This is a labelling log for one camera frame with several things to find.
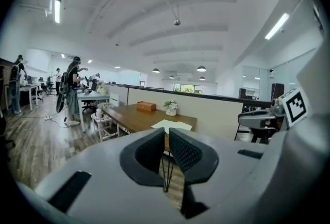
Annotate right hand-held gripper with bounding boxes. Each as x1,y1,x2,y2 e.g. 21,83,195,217
237,87,309,130

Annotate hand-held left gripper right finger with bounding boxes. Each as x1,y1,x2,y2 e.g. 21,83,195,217
169,127,220,185

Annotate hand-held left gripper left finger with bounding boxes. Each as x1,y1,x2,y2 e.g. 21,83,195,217
120,127,166,187

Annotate cream white notebook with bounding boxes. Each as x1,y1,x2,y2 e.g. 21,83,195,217
151,119,193,132

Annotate wooden table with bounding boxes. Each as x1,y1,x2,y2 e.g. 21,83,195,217
103,83,272,141

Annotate dark wooden shelf rack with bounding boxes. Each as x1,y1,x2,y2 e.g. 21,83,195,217
234,83,286,144

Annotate white shelf trolley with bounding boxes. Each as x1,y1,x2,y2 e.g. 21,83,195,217
91,103,119,141

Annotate orange leather box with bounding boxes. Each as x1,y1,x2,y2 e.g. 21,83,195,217
136,101,157,112

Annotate potted artificial pink flowers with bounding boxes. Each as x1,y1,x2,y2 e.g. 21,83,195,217
162,100,179,117

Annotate window with greenery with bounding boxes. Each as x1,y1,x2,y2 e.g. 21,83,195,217
174,84,202,94

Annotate white office desk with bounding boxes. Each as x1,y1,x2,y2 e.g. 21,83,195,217
77,92,110,132
19,83,39,111

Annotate long ceiling tube light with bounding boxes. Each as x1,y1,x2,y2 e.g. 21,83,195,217
53,0,62,24
265,13,290,40

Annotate black office chair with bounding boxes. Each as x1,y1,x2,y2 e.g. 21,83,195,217
37,77,48,95

